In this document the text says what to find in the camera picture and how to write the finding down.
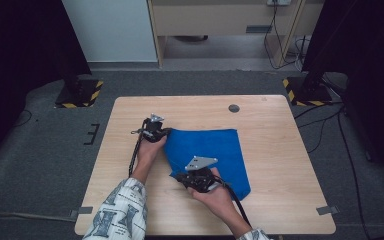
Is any blue microfibre cloth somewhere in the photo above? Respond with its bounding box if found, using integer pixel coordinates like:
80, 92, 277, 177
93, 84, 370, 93
163, 128, 252, 202

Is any white panel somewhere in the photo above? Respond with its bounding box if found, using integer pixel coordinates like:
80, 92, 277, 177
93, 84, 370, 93
61, 0, 158, 64

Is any light wooden desk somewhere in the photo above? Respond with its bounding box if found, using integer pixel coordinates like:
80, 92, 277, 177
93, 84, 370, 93
146, 0, 325, 69

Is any white power strip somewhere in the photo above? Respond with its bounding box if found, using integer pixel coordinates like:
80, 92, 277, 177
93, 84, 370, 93
266, 0, 293, 7

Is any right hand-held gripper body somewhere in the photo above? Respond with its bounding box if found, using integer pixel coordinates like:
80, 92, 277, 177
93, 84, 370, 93
181, 155, 226, 194

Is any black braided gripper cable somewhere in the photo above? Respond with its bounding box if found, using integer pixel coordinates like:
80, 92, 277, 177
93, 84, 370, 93
220, 180, 252, 228
128, 128, 146, 178

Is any person's left hand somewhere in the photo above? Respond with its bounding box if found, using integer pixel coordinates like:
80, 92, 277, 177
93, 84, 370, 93
136, 135, 168, 167

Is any black stand with striped base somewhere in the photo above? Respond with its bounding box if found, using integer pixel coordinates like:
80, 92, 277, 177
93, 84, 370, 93
282, 59, 335, 108
54, 49, 105, 110

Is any person's right hand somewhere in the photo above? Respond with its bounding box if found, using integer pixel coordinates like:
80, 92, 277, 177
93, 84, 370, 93
186, 167, 240, 220

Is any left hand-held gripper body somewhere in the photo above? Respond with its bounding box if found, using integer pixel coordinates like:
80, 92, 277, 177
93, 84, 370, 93
142, 113, 168, 144

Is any long black floor cable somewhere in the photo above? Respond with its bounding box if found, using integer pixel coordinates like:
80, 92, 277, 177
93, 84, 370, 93
337, 109, 372, 240

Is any thin black floor cable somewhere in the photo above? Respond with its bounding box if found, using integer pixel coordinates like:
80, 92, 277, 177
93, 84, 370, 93
13, 109, 33, 128

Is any grey tape strip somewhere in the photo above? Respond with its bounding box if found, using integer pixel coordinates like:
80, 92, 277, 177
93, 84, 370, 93
68, 206, 95, 220
315, 205, 341, 216

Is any black power cable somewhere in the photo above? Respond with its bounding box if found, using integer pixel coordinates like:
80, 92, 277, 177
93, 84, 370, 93
262, 0, 303, 71

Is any black curtain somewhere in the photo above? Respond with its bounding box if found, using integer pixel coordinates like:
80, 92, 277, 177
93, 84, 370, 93
0, 0, 93, 171
301, 0, 384, 183

